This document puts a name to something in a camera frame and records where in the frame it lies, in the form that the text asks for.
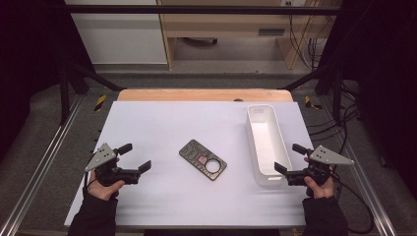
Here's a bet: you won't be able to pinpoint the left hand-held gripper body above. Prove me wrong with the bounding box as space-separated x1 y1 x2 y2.
84 142 142 188

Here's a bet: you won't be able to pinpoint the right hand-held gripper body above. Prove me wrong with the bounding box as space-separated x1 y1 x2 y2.
284 145 356 188

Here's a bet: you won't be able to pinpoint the white plastic bin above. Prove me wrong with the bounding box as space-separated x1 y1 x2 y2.
245 103 293 187

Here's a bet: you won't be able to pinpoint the dark patterned phone case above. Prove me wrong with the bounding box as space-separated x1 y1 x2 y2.
178 139 228 182

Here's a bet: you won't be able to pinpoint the person's right hand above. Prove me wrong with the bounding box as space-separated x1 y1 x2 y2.
305 177 336 200

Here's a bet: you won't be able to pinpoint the person's left hand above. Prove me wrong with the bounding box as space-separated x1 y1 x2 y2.
87 169 126 202

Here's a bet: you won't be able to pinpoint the white table mat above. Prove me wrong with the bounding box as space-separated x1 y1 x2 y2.
63 100 342 228

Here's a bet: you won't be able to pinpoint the yellow black hazard tape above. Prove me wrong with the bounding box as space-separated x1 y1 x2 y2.
93 94 108 112
304 95 323 111

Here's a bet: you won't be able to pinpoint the wooden table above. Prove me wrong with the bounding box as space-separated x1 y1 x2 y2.
117 88 294 102

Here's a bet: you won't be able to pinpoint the black curtain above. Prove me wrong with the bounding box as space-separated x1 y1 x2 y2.
328 0 417 191
0 0 94 158

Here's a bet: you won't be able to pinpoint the white cabinet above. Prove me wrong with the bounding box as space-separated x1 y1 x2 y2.
64 0 169 65

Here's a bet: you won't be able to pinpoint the light wooden desk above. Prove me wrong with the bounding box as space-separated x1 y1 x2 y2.
156 0 342 71

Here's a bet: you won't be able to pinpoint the white power strip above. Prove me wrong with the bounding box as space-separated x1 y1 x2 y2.
280 0 306 8

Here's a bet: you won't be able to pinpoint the left hand-held gripper cable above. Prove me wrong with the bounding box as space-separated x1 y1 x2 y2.
82 171 91 198

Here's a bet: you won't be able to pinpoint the hand-held gripper cable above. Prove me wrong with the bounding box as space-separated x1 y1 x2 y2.
82 171 91 198
328 171 376 235

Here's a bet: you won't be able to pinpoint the black floor cables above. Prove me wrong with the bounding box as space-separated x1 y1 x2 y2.
308 82 362 142

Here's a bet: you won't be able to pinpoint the aluminium floor rail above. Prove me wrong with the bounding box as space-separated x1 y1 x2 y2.
0 94 85 236
316 94 397 236

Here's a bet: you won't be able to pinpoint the right hand-held gripper cable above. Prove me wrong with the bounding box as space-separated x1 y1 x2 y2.
328 171 376 235

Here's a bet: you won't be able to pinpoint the black frame brace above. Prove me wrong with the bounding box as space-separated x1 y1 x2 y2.
58 62 127 126
278 63 343 124

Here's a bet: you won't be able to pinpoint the hanging cable bundle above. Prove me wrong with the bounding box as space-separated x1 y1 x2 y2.
288 13 332 70

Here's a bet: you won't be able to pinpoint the grey desk handle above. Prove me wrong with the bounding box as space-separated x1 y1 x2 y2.
258 28 286 36

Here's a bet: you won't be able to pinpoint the black frame crossbar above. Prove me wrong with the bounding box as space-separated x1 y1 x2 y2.
63 4 345 16

